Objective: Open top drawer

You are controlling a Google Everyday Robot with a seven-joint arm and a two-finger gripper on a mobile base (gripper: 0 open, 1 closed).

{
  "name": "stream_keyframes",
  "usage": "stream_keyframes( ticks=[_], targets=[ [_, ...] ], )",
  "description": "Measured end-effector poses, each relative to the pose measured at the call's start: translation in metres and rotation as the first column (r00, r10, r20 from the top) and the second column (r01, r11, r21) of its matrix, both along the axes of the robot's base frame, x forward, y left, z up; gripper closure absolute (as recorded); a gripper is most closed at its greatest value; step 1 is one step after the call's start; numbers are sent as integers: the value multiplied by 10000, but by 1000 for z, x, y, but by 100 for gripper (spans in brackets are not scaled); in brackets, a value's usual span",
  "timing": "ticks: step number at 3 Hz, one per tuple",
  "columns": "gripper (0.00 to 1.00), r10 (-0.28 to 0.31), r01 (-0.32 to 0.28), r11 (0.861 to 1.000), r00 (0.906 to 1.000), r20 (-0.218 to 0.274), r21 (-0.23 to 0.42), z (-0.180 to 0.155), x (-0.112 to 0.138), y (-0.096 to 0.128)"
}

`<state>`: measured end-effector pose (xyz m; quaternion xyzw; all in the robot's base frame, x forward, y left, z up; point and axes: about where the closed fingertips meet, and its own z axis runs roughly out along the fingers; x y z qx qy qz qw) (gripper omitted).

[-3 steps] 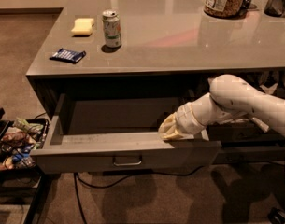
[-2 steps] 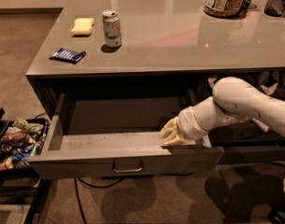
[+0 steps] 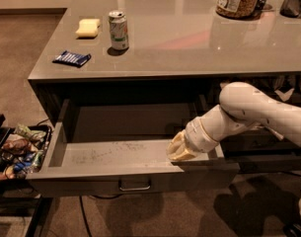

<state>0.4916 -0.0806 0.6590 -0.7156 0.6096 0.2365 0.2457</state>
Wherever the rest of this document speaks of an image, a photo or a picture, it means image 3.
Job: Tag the black tray of snacks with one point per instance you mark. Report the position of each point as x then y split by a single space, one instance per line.
22 150

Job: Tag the blue snack bar wrapper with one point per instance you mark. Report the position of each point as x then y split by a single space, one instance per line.
72 59

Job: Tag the grey counter cabinet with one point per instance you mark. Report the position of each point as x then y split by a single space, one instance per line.
179 51

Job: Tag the yellow sponge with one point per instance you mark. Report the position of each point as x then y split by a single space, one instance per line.
88 28

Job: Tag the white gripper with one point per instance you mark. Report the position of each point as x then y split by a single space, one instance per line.
193 137

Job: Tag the grey drawer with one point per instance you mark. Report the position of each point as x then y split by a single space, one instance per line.
112 150
257 142
269 164

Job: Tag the large jar of nuts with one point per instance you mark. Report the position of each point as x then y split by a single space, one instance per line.
236 9

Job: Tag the green white soda can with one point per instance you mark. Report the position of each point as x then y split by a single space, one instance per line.
118 30

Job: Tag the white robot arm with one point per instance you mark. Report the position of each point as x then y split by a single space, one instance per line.
241 107

